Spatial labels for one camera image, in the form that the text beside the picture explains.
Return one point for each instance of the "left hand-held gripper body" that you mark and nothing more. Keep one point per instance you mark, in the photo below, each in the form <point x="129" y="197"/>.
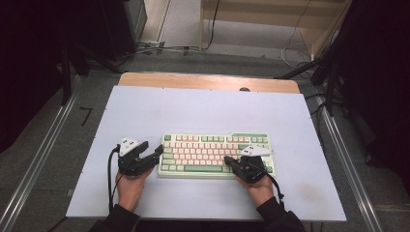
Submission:
<point x="132" y="166"/>

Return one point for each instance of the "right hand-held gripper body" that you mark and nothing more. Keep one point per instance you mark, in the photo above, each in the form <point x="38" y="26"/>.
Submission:
<point x="251" y="170"/>

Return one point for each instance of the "green and pink keyboard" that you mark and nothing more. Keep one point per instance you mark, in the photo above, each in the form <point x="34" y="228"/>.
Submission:
<point x="199" y="151"/>

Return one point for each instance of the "person's right hand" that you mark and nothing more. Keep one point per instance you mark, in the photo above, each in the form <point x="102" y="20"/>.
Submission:
<point x="259" y="193"/>

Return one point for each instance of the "person's left hand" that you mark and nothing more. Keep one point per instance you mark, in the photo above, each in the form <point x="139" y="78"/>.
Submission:
<point x="130" y="191"/>

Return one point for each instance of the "white table cover board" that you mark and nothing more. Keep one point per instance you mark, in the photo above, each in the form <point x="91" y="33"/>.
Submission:
<point x="193" y="109"/>

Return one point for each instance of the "dark round table grommet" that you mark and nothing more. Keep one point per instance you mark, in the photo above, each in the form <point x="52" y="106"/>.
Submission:
<point x="244" y="89"/>

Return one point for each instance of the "wooden table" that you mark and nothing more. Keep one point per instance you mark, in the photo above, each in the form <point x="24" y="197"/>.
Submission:
<point x="193" y="81"/>

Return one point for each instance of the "black metal stand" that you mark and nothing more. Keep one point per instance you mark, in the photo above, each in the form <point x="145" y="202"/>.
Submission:
<point x="331" y="87"/>
<point x="66" y="77"/>

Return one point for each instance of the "grey power strip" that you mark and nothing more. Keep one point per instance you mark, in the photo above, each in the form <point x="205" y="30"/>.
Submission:
<point x="151" y="43"/>

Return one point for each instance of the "black cabinet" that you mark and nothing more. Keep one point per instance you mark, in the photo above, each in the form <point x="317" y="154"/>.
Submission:
<point x="122" y="25"/>

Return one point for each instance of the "dark curtain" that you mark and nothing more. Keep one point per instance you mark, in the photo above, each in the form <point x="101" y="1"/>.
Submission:
<point x="29" y="64"/>
<point x="380" y="80"/>

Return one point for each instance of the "light wooden shelf unit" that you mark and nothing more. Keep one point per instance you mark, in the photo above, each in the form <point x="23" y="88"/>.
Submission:
<point x="257" y="16"/>

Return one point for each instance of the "aluminium floor rail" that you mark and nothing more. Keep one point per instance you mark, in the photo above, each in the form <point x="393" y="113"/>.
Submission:
<point x="351" y="174"/>
<point x="38" y="161"/>

